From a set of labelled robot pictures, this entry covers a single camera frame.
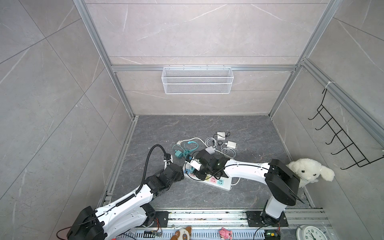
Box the white charger cube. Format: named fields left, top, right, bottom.
left=205, top=147, right=215, bottom=155

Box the white plush dog toy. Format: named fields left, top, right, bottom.
left=287, top=159, right=335, bottom=188

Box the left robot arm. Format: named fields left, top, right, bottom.
left=56, top=144, right=184, bottom=240

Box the white alarm clock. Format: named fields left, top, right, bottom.
left=296, top=225, right=328, bottom=240

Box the teal charger cube front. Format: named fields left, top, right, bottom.
left=175, top=150, right=184, bottom=159

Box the white power strip cord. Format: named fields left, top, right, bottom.
left=176, top=137, right=241, bottom=187

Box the white charger with black cable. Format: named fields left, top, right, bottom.
left=216, top=132, right=227, bottom=141

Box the white wire mesh basket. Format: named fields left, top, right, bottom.
left=162, top=67, right=234, bottom=95

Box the teal multi-head cable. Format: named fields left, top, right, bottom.
left=172, top=140, right=199, bottom=158

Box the black wall hook rack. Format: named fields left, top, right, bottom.
left=308, top=89, right=384, bottom=171

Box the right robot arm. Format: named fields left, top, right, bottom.
left=186, top=150, right=301, bottom=226

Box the pink plush toy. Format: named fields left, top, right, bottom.
left=219, top=228, right=233, bottom=240

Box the brown white plush toy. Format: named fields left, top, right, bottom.
left=171, top=226, right=192, bottom=240

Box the white multicolour power strip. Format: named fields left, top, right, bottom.
left=183, top=162, right=232, bottom=191

